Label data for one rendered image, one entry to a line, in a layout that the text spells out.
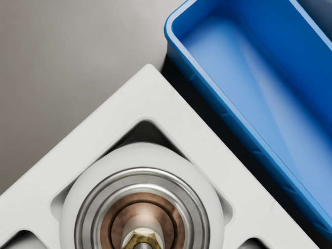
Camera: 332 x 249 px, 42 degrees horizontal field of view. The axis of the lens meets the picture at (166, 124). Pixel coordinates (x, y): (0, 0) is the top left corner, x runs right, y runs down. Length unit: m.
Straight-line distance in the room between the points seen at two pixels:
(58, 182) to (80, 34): 0.23
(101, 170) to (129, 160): 0.02
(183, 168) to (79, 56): 0.29
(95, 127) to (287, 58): 0.25
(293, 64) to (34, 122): 0.29
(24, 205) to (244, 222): 0.16
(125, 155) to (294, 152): 0.31
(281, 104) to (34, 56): 0.29
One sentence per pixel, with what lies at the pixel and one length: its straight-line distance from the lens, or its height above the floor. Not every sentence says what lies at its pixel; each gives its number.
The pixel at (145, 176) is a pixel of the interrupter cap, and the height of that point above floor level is 0.25.
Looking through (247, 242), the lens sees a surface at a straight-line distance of 0.40.
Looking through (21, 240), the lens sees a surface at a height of 0.12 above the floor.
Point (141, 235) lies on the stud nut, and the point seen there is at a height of 0.29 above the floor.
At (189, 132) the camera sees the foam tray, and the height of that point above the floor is 0.18.
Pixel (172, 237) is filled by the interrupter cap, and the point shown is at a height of 0.25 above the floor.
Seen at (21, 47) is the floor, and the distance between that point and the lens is 0.52.
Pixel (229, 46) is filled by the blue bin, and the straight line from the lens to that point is 0.51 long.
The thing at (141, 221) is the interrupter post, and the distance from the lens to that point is 0.23.
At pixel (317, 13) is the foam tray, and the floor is 0.07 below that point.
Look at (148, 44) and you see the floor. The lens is 0.50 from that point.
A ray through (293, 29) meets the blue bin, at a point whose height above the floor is 0.09.
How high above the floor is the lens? 0.49
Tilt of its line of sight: 87 degrees down
